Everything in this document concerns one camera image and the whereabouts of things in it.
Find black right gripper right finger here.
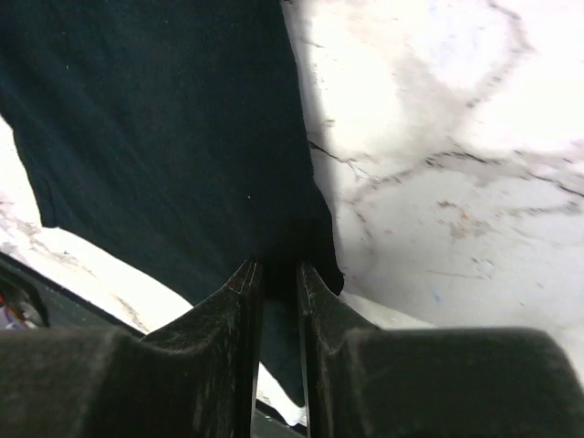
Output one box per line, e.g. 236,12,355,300
297,264,583,437

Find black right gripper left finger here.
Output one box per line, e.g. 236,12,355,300
1,261,263,437

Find black white boxer briefs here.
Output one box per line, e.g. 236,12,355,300
1,1,344,404

